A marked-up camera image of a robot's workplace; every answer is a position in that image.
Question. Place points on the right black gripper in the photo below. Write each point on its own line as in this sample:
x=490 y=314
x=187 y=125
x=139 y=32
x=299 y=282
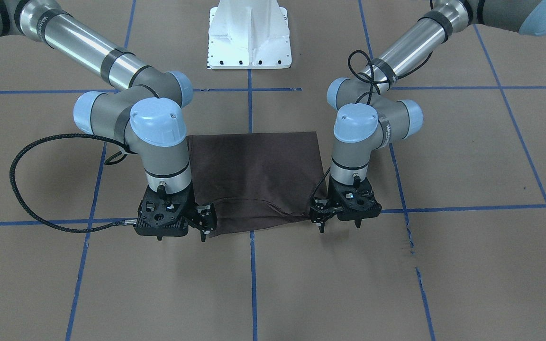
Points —
x=204 y=216

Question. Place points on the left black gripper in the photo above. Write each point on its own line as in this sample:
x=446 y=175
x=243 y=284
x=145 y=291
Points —
x=321 y=209

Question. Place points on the dark brown t-shirt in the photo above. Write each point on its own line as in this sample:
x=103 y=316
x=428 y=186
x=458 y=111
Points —
x=255 y=181

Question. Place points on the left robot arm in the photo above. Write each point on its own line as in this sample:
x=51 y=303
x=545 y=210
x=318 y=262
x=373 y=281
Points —
x=366 y=120

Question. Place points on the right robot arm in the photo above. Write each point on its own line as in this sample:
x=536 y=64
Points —
x=143 y=117

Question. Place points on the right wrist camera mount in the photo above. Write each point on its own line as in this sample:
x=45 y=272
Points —
x=157 y=215

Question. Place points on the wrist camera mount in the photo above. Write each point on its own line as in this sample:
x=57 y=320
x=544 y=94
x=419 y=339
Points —
x=358 y=202
x=157 y=215

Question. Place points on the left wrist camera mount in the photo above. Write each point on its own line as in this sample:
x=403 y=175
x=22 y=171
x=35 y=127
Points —
x=358 y=202

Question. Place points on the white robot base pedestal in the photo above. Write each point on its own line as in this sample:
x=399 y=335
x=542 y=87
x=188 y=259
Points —
x=248 y=34

